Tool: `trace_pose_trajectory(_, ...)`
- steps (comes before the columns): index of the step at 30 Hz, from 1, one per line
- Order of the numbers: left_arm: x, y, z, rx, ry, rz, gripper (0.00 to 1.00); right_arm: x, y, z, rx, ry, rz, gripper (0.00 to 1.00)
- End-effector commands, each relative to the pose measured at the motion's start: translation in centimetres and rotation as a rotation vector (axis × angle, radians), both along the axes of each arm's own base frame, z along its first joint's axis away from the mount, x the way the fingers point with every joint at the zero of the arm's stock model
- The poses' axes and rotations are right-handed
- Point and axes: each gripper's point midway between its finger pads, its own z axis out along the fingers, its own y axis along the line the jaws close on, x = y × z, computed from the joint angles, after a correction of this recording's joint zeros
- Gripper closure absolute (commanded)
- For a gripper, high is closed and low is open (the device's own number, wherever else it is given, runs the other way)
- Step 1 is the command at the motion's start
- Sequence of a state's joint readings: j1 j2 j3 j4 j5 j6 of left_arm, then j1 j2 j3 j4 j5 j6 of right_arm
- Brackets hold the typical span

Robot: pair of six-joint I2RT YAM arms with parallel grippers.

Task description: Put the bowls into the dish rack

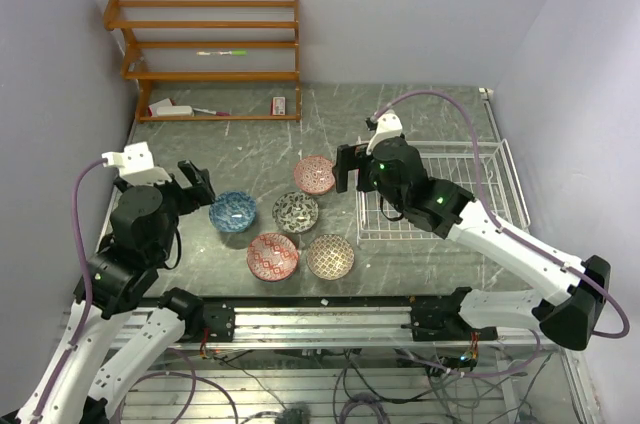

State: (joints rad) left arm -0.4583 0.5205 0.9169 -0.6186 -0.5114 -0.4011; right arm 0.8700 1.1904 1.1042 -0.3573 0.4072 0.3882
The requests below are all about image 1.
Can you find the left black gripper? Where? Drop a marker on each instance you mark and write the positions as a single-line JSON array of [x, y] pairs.
[[198, 179]]

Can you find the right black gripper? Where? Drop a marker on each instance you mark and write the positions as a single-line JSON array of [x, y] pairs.
[[351, 158]]

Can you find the pink floral patterned bowl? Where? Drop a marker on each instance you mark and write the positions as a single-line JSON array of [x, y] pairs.
[[313, 175]]

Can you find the blue patterned bowl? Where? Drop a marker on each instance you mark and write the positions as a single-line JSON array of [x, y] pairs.
[[233, 212]]

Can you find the black white leaf bowl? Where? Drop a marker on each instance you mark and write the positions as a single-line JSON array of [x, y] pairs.
[[295, 212]]

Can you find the brown lattice patterned bowl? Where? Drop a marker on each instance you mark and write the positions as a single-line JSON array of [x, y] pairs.
[[330, 257]]

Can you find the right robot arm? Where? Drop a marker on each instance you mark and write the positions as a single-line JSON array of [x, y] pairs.
[[567, 293]]

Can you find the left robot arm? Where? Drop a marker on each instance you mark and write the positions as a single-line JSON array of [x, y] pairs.
[[83, 383]]

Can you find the wooden shelf rack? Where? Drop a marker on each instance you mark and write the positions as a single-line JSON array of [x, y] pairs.
[[134, 67]]

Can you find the white box on shelf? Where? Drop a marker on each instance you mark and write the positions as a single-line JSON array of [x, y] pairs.
[[175, 111]]

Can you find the red white small card box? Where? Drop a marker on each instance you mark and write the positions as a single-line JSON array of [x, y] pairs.
[[278, 106]]

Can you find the red geometric patterned bowl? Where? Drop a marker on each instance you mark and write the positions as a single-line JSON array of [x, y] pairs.
[[272, 257]]

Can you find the green pen on shelf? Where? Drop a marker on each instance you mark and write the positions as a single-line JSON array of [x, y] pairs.
[[222, 52]]

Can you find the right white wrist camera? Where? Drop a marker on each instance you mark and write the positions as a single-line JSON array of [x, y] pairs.
[[385, 127]]

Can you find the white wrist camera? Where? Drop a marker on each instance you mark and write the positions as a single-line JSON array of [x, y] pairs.
[[135, 165], [385, 127]]

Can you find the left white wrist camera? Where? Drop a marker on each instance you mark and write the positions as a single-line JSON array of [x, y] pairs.
[[135, 165]]

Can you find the white wire dish rack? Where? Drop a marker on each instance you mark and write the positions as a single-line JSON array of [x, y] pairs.
[[495, 176]]

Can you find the aluminium mounting rail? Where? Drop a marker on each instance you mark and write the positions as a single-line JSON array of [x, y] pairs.
[[288, 322]]

